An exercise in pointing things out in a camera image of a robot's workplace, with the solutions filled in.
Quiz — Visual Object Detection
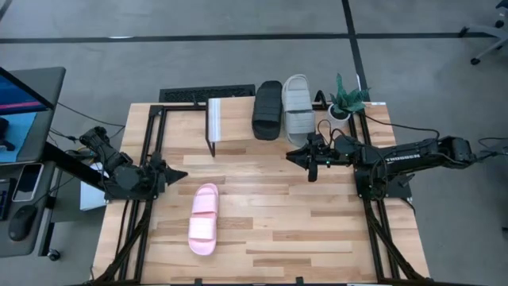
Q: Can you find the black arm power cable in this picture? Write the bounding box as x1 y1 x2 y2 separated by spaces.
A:
362 112 442 141

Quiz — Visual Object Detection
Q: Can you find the grey slide sandal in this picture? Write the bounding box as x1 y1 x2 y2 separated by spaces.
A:
280 73 317 149

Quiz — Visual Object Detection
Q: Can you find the computer monitor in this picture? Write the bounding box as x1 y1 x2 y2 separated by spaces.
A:
0 66 56 164

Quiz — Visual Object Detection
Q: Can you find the black metal rig frame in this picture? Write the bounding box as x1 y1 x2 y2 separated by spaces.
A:
93 90 433 286

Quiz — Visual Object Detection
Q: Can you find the thin black monitor cable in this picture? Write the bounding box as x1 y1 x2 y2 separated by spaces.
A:
55 101 126 129

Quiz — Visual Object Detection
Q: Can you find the black smartphone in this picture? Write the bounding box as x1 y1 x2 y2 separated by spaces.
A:
11 162 45 203

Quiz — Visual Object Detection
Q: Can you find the white box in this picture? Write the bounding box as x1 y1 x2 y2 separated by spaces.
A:
79 180 108 212

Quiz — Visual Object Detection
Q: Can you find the grey side desk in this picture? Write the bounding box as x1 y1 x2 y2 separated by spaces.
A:
0 66 67 259

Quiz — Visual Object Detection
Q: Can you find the black keyboard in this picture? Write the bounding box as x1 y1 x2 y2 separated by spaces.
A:
0 177 13 222
158 83 257 104

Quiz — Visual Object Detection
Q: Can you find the green plant in white pot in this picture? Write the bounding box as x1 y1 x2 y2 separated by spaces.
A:
325 72 371 130

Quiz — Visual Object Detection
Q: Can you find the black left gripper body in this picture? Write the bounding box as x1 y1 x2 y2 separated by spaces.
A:
146 151 168 197

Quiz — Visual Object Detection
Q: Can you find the wooden shelf with black legs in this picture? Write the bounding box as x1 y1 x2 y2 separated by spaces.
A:
204 96 319 158

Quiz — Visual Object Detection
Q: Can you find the office chair base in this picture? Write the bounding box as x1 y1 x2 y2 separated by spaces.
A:
457 0 508 66

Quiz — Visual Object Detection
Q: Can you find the grey metal stand foot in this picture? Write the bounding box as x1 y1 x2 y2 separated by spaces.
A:
477 141 508 162

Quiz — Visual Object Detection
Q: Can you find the pink slide sandal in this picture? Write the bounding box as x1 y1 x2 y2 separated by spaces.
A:
187 182 220 256

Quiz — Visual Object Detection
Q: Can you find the black computer mouse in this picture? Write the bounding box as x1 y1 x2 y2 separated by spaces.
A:
8 203 39 242

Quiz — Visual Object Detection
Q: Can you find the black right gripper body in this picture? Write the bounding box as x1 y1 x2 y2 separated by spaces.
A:
306 132 341 183

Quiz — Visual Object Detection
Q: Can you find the black slide sandal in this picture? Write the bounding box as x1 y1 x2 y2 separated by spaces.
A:
251 79 284 141

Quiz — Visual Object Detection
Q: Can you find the black looped floor cable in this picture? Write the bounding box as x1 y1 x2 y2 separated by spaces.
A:
477 136 508 156

